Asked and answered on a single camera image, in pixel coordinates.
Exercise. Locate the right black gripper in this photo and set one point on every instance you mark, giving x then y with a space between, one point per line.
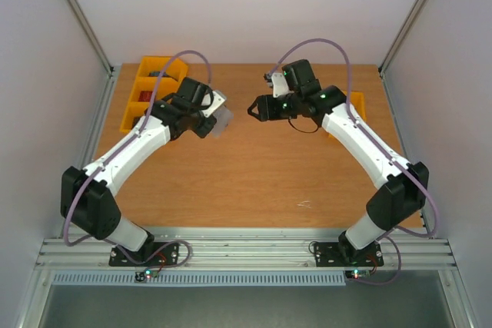
267 107

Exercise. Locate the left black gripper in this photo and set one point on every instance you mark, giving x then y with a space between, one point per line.
202 131

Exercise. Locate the black card holder wallet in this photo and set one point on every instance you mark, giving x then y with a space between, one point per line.
223 118

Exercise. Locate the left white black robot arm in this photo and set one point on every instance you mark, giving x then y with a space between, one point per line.
88 194

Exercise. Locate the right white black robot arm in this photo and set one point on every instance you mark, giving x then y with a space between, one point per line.
399 184

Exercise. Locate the red card in bin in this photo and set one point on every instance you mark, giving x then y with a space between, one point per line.
145 96

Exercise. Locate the yellow bin middle left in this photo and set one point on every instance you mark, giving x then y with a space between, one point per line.
143 88

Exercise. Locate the yellow bin near left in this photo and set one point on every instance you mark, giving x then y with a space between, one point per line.
132 114

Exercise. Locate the yellow bin right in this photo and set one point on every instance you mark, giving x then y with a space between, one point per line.
346 121

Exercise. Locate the left small circuit board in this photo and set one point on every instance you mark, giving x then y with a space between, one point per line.
147 275

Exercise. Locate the small circuit board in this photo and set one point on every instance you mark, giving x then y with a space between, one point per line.
357 274
147 275

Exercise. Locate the right small circuit board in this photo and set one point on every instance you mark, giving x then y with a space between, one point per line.
357 274

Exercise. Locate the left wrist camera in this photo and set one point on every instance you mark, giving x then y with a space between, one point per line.
212 102

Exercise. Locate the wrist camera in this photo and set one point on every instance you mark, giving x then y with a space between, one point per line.
212 102
278 83

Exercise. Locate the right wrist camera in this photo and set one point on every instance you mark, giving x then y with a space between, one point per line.
278 83

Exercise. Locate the left aluminium corner post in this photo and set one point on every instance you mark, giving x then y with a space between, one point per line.
84 23

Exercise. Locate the aluminium corner post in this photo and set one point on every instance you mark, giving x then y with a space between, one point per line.
84 23
412 16

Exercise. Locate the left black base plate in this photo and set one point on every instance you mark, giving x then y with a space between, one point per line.
165 255

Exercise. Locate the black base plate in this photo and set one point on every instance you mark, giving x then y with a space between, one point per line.
165 255
330 254

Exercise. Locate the grey slotted cable duct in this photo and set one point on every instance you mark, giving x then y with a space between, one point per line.
183 278

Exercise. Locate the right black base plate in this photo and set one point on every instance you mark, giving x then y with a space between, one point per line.
330 254

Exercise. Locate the aluminium rail frame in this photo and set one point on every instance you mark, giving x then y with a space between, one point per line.
235 248

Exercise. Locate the right aluminium corner post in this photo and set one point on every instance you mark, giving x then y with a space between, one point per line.
412 16

